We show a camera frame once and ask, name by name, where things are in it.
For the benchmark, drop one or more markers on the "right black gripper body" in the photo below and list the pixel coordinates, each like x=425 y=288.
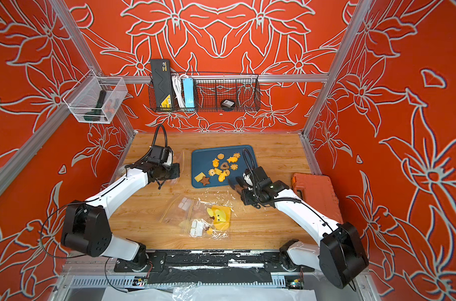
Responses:
x=252 y=196

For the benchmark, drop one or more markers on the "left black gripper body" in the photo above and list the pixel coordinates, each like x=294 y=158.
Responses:
x=161 y=168

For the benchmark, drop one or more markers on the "clear bag yellow dog print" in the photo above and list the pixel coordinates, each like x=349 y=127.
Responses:
x=178 y=158

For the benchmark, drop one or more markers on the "orange cookie bottom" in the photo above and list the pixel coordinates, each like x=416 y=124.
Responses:
x=223 y=175

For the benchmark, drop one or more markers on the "yellow square cookie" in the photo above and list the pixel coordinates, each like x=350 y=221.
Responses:
x=200 y=177

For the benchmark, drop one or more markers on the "brown star cookie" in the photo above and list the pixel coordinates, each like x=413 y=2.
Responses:
x=205 y=181

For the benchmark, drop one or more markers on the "metal kitchen tongs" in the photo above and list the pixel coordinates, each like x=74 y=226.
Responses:
x=238 y=184

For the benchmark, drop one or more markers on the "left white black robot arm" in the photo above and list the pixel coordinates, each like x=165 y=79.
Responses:
x=86 y=226

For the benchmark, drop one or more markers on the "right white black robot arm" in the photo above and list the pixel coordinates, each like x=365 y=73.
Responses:
x=338 y=252

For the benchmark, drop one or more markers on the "orange cookie left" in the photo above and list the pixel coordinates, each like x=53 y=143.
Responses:
x=215 y=163

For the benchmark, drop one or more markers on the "teal plastic tray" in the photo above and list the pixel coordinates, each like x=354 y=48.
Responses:
x=218 y=166

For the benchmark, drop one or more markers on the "orange plastic tool case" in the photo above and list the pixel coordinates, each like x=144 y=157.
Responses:
x=318 y=192

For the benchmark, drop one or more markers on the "light blue box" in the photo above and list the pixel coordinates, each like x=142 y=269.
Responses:
x=188 y=86

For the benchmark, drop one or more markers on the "small black round device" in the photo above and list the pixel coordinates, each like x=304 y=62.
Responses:
x=228 y=105

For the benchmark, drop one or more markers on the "black box yellow label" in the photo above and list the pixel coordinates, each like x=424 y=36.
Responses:
x=162 y=82

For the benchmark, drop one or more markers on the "brown heart ring cookie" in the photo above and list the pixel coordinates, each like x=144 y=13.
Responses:
x=225 y=166

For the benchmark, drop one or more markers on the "black mounting base rail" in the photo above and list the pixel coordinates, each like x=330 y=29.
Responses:
x=161 y=260

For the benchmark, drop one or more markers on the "dark green tool handle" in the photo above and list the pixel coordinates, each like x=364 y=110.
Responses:
x=95 y=113

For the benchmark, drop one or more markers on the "clear acrylic wall bin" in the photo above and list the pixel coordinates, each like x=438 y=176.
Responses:
x=84 y=94

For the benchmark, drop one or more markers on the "black wire wall basket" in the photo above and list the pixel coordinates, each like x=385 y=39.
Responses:
x=211 y=88

